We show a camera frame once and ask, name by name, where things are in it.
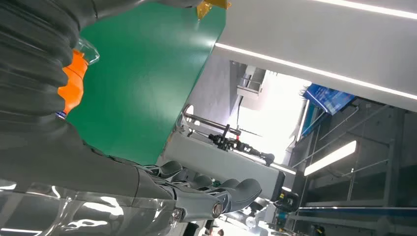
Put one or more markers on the green table mat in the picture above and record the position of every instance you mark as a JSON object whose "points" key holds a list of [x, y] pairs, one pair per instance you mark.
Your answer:
{"points": [[137, 81]]}

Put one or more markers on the long ceiling light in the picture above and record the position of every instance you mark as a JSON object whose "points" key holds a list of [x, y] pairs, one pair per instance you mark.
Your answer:
{"points": [[329, 158]]}

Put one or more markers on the blue sign board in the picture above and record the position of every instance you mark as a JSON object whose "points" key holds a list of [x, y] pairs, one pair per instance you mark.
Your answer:
{"points": [[327, 97]]}

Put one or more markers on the yellow taped cardboard box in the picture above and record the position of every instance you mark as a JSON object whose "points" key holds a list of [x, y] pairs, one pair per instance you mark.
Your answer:
{"points": [[208, 6]]}

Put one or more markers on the white machine base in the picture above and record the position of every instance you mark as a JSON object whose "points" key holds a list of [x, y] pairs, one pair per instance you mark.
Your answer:
{"points": [[221, 163]]}

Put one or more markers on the black jointed mechanism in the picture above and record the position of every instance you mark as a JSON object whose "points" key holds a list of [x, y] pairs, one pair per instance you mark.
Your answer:
{"points": [[228, 143]]}

